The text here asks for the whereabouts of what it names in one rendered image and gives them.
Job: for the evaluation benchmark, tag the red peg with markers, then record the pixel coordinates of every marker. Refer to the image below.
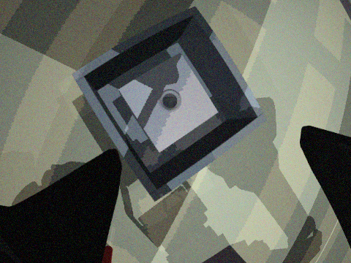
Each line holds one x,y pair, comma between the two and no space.
107,254

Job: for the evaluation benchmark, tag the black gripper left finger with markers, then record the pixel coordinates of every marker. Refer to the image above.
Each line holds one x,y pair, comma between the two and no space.
67,222

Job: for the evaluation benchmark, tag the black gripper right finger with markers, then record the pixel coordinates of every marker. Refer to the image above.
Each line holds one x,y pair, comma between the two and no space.
329,156

